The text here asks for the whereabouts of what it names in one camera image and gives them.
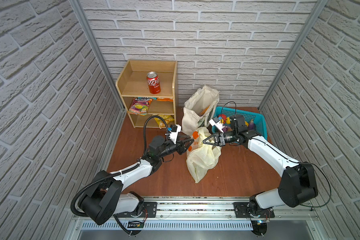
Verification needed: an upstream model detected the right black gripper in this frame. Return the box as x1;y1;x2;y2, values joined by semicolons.
204;131;239;148

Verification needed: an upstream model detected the thin cream plastic bag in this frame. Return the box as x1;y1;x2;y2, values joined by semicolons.
186;127;221;184

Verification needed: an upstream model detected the canvas tote bag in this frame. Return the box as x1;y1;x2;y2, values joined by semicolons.
182;85;220;136

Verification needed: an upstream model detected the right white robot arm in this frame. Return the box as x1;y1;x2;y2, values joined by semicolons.
203;115;319;218

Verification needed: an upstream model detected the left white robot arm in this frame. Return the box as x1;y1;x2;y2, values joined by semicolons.
71;136;194;225

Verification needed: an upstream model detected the red toy tomato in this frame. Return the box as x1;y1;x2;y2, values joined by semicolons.
218;114;227;121

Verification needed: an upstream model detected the yellow chip bag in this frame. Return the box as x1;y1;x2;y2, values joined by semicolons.
155;115;175;129

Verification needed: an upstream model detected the purple toy eggplant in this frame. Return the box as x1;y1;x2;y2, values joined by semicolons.
248;119;256;130

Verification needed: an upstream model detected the orange Fox's candy bag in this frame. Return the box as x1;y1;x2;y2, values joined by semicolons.
156;98;173;102

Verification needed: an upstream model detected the teal plastic basket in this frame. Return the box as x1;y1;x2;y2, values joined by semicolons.
214;107;268;140

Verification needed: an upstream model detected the pink green candy bag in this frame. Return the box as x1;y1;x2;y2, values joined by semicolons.
128;98;153;116

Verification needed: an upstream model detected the wooden shelf unit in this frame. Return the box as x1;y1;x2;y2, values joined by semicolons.
116;60;178;128

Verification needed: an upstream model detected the red cola can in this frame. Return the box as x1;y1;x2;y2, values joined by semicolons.
147;72;161;95

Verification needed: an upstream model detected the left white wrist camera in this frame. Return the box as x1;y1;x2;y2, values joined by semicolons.
167;125;182;144

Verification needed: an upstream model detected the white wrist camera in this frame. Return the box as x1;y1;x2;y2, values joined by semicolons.
167;125;182;144
209;117;224;133

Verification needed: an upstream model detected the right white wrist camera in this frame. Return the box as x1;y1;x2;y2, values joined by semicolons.
209;117;224;133

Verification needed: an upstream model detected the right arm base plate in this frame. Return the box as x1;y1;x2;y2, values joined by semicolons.
233;202;275;219

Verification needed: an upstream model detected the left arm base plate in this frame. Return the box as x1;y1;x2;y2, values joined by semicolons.
130;202;158;218

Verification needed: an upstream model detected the aluminium rail frame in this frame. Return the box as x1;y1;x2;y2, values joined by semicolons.
62;197;329;240

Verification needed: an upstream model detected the left black cable conduit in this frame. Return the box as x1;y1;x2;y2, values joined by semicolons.
70;115;169;217

